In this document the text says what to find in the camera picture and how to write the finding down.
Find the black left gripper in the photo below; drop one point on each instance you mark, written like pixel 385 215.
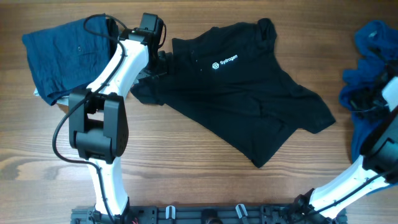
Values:
pixel 162 71

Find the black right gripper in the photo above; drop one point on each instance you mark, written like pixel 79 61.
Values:
pixel 371 117

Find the blue polo shirt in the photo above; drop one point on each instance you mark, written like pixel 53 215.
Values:
pixel 377 43

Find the black polo shirt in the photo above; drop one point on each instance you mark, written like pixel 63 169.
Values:
pixel 229 81

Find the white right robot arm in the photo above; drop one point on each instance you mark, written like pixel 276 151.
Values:
pixel 375 168

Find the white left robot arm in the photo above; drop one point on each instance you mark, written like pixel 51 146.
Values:
pixel 98 127

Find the folded dark green garment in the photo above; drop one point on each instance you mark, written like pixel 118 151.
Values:
pixel 113 30

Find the folded blue denim shorts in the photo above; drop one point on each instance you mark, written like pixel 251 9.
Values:
pixel 67 57

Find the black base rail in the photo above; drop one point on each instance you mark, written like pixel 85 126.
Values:
pixel 263 214

